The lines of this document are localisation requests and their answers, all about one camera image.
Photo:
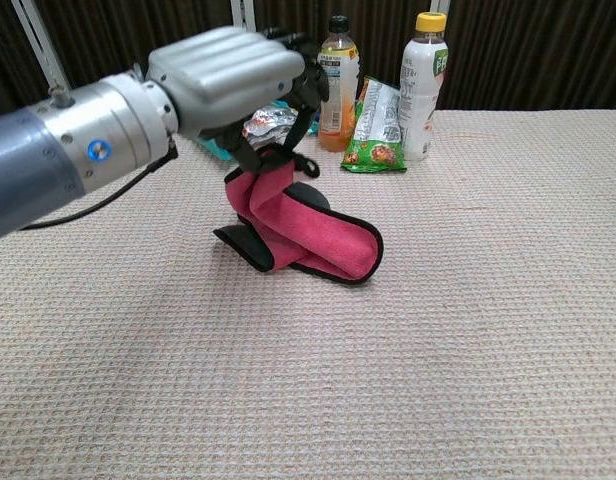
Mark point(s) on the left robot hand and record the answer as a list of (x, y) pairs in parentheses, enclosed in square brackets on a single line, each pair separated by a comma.
[(228, 80)]

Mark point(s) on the pink and grey towel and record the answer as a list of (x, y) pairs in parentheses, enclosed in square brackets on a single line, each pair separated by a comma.
[(338, 240)]

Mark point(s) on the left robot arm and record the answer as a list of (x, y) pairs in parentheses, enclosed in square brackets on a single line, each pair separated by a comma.
[(38, 160)]

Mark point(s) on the teal and silver snack bag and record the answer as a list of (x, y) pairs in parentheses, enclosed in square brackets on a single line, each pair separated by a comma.
[(268, 125)]

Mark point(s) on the orange juice bottle black cap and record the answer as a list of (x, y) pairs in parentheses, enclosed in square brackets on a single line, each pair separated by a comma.
[(338, 110)]

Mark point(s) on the green snack bag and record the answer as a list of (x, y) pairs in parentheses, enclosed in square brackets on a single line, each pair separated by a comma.
[(378, 130)]

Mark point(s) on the white bottle yellow cap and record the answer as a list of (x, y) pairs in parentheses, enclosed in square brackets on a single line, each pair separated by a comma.
[(420, 75)]

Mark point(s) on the beige woven tablecloth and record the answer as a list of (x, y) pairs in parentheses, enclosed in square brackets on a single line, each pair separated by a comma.
[(138, 350)]

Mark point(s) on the white partition post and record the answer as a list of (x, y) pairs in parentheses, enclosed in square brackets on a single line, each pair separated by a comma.
[(243, 12), (440, 6), (38, 40)]

